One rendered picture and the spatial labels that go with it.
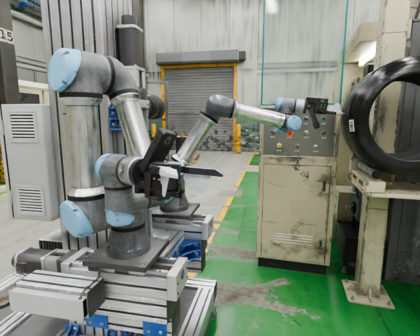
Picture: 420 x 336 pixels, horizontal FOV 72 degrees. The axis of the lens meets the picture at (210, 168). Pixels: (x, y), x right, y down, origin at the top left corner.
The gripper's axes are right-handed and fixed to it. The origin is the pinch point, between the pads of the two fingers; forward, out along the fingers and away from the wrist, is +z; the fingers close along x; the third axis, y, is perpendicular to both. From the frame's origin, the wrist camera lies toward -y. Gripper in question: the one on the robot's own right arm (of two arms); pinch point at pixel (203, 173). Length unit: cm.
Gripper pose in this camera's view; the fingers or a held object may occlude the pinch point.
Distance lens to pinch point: 60.3
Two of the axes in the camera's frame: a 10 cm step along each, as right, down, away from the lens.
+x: -6.0, 0.0, -8.0
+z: 7.9, 1.0, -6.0
